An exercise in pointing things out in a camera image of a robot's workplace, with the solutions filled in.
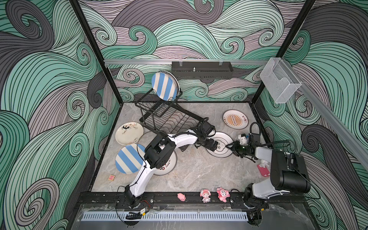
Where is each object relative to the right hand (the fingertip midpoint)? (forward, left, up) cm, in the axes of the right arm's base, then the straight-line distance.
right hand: (228, 146), depth 92 cm
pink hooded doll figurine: (-28, +18, +2) cm, 33 cm away
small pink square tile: (-20, +71, +1) cm, 74 cm away
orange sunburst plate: (+44, +35, +20) cm, 59 cm away
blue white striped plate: (+27, +41, +29) cm, 57 cm away
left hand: (+1, +10, +1) cm, 10 cm away
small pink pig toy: (-29, +31, +2) cm, 42 cm away
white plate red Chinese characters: (-14, +38, 0) cm, 40 cm away
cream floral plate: (+10, +69, -1) cm, 70 cm away
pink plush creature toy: (-28, +9, +3) cm, 30 cm away
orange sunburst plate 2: (+24, -11, -2) cm, 27 cm away
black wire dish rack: (+25, +43, +1) cm, 50 cm away
